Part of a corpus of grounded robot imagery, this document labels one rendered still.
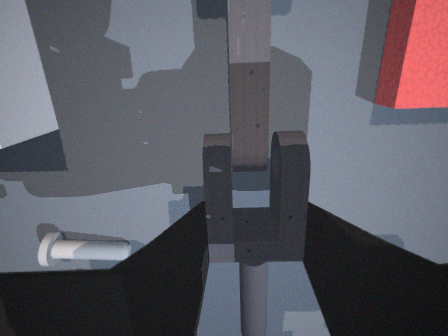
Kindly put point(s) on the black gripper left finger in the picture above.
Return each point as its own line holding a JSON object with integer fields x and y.
{"x": 165, "y": 300}

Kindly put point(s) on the grey flat bar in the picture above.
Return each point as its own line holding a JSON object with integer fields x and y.
{"x": 249, "y": 29}

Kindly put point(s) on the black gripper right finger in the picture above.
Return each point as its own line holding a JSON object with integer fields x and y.
{"x": 366, "y": 286}

